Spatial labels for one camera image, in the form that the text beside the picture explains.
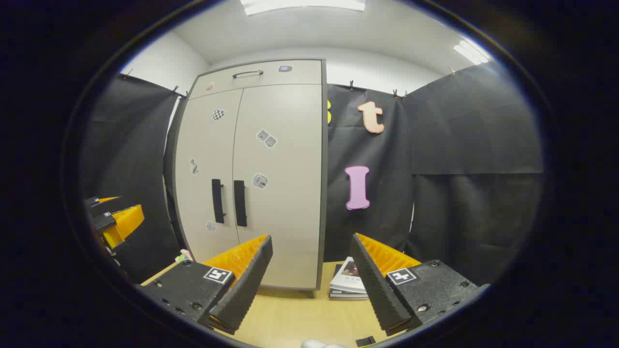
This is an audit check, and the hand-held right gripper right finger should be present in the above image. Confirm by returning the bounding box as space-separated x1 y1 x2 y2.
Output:
349 233 489 336

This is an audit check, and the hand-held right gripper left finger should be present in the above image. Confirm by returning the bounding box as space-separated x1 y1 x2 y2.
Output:
137 235 274 335

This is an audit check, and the grey double-door shoe cabinet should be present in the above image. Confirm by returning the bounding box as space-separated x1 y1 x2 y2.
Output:
163 58 328 293

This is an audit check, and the grey cabinet door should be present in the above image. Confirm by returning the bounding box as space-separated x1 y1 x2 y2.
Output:
232 83 324 290
174 88 243 264

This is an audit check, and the grey cabinet drawer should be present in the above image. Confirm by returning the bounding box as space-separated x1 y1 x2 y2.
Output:
189 59 323 100

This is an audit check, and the stack of magazines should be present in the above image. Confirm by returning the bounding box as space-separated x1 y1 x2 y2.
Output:
329 256 369 301

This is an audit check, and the black backdrop cloth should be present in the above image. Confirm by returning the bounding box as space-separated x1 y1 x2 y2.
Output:
80 63 545 287

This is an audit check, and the small ceiling light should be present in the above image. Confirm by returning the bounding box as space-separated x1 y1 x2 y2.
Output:
454 40 490 65

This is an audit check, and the long ceiling light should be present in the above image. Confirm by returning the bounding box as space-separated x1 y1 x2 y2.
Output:
240 0 367 16

